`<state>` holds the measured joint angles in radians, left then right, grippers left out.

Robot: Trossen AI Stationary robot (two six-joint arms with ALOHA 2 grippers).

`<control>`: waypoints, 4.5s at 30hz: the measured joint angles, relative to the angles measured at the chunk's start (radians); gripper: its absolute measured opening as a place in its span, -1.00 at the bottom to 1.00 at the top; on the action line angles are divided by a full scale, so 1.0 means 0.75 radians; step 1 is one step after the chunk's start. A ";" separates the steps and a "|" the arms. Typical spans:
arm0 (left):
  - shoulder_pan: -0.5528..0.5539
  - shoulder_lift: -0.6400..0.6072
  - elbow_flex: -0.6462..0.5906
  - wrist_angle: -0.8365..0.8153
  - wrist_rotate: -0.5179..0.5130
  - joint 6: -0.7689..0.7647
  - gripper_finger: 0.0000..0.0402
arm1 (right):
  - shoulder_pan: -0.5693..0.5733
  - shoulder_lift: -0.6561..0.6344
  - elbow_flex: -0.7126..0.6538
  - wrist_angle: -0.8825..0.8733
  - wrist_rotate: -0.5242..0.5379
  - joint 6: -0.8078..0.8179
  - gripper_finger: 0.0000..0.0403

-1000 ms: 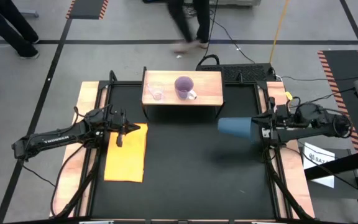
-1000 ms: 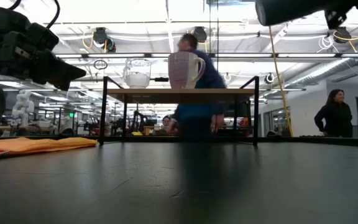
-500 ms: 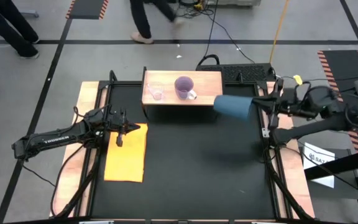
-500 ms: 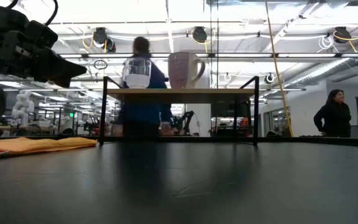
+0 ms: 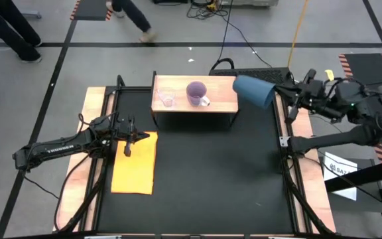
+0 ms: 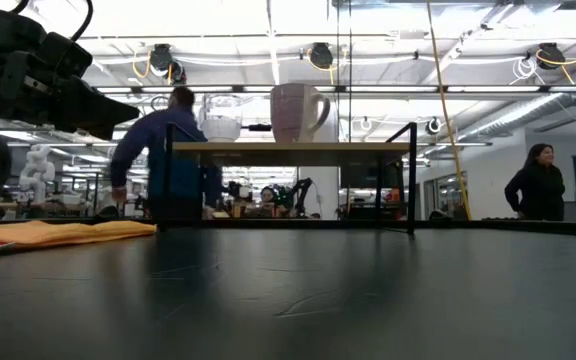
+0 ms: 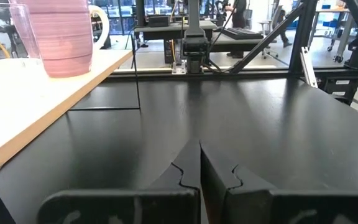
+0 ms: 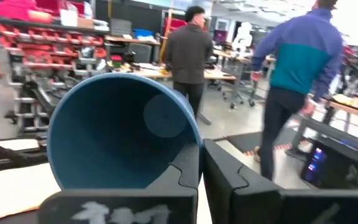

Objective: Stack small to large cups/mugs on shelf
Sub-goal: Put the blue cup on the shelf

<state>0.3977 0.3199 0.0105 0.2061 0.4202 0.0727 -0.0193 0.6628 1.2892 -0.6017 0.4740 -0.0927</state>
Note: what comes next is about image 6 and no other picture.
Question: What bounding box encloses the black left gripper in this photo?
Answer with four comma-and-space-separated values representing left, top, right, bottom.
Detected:
0, 7, 142, 142

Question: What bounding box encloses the clear glass cup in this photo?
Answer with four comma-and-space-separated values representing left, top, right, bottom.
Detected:
200, 94, 244, 144

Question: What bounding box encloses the pink mug with white handle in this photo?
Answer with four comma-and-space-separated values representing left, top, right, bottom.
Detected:
269, 82, 332, 145

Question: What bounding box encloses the wooden shelf with black legs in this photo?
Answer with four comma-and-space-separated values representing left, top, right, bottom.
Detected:
165, 122, 419, 236

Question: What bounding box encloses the white robot figure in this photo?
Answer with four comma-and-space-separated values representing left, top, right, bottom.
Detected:
17, 144, 57, 204

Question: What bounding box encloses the person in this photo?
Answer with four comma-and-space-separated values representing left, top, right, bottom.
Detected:
504, 143, 567, 222
109, 85, 224, 221
259, 185, 280, 207

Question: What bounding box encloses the yellow cloth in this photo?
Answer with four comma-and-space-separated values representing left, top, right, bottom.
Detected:
0, 219, 158, 256

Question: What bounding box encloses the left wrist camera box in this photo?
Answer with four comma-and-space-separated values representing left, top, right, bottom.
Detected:
35, 30, 94, 80

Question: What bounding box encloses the yellow cable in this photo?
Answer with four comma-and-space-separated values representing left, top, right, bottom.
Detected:
426, 0, 473, 221

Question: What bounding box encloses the silver ceiling duct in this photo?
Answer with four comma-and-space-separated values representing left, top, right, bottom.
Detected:
457, 69, 576, 142

